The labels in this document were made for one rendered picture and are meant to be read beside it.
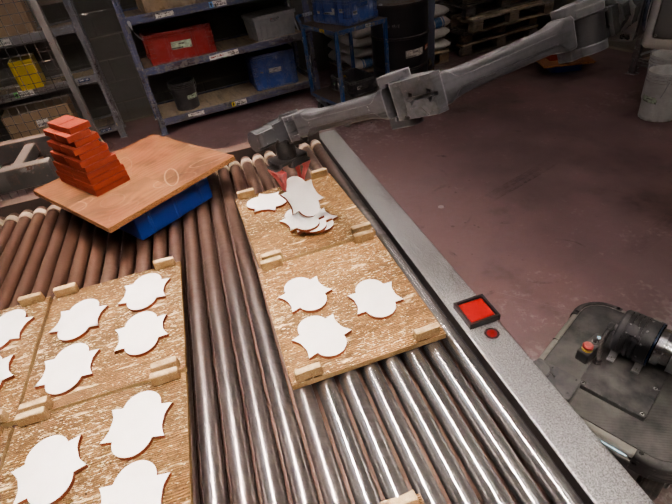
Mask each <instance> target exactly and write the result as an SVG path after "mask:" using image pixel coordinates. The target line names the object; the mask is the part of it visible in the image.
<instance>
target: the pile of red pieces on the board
mask: <svg viewBox="0 0 672 504"><path fill-rule="evenodd" d="M47 124H48V126H49V128H47V129H44V130H43V132H44V133H45V135H46V136H48V137H51V139H50V140H48V141H46V142H47V144H48V145H49V147H52V148H53V150H52V151H50V153H51V155H52V157H53V158H54V161H52V162H53V164H54V166H55V167H56V169H57V170H56V173H57V175H58V176H59V177H60V179H61V181H63V182H65V183H67V184H70V185H72V186H74V187H76V188H79V189H81V190H83V191H86V192H88V193H90V194H92V195H94V196H97V197H98V196H100V195H102V194H104V193H106V192H108V191H110V190H112V189H114V188H116V187H117V186H119V185H121V184H123V183H125V182H127V181H129V180H130V178H129V175H128V174H127V171H126V170H125V167H124V165H123V164H122V163H120V162H119V160H118V159H117V157H116V154H115V153H112V152H110V151H109V150H108V149H109V148H108V146H107V143H104V142H101V141H99V140H98V139H99V138H100V137H99V134H98V132H95V131H91V130H90V129H89V127H91V125H90V122H89V121H88V120H84V119H80V118H77V117H73V116H70V115H65V116H62V117H60V118H57V119H54V120H52V121H49V122H47Z"/></svg>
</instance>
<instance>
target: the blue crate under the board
mask: <svg viewBox="0 0 672 504"><path fill-rule="evenodd" d="M212 197H213V195H212V192H211V189H210V186H209V183H208V180H207V177H206V178H204V179H202V180H200V181H199V182H197V183H195V184H194V185H192V186H190V187H189V188H187V189H185V190H183V191H182V192H180V193H178V194H177V195H175V196H173V197H172V198H170V199H168V200H166V201H165V202H163V203H161V204H160V205H158V206H156V207H155V208H153V209H151V210H149V211H148V212H146V213H144V214H143V215H141V216H139V217H137V218H136V219H134V220H132V221H131V222H129V223H127V224H126V225H124V226H122V227H120V228H119V229H121V230H123V231H125V232H127V233H129V234H131V235H133V236H135V237H137V238H139V239H141V240H145V239H147V238H148V237H150V236H151V235H153V234H154V233H156V232H158V231H159V230H161V229H162V228H164V227H166V226H167V225H169V224H170V223H172V222H174V221H175V220H177V219H178V218H180V217H182V216H183V215H185V214H186V213H188V212H190V211H191V210H193V209H194V208H196V207H197V206H199V205H201V204H202V203H204V202H205V201H207V200H209V199H210V198H212Z"/></svg>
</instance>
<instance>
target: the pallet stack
mask: <svg viewBox="0 0 672 504"><path fill-rule="evenodd" d="M435 4H439V5H444V6H446V7H447V8H449V12H447V13H446V14H444V16H446V17H448V18H449V19H450V23H449V24H448V25H447V26H445V27H446V28H448V29H450V32H449V33H448V34H447V35H445V36H443V37H442V38H444V39H446V40H448V41H449V42H451V44H450V45H449V46H447V47H445V48H449V52H451V51H455V50H458V49H460V50H459V51H458V53H459V54H458V56H459V57H465V56H469V55H473V54H477V53H480V52H484V51H488V50H491V49H495V48H499V47H501V46H505V45H508V44H510V43H513V42H515V41H517V40H520V39H522V38H524V37H527V36H529V35H531V34H533V33H535V32H537V30H538V29H537V27H538V24H537V18H538V17H539V16H542V15H546V14H550V12H552V10H553V6H554V0H435ZM535 6H539V8H538V9H532V8H531V7H535ZM523 20H524V22H521V23H520V21H523ZM524 30H526V31H525V33H524V36H523V37H520V38H516V39H513V40H509V41H506V36H509V35H512V34H516V33H519V32H520V31H524ZM491 40H492V45H491V46H488V47H484V48H481V49H477V50H473V51H472V45H476V44H480V43H483V42H487V41H491Z"/></svg>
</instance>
